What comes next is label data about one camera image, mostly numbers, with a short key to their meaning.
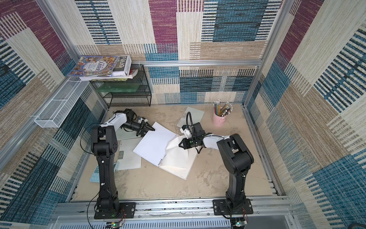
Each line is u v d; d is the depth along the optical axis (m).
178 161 0.91
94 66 0.81
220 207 0.73
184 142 0.85
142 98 1.20
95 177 0.83
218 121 1.02
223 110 0.97
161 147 0.95
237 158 0.51
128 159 0.92
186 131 0.89
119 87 0.99
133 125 0.89
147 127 0.92
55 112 0.71
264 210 0.74
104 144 0.63
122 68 0.80
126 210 0.74
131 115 0.92
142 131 0.92
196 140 0.77
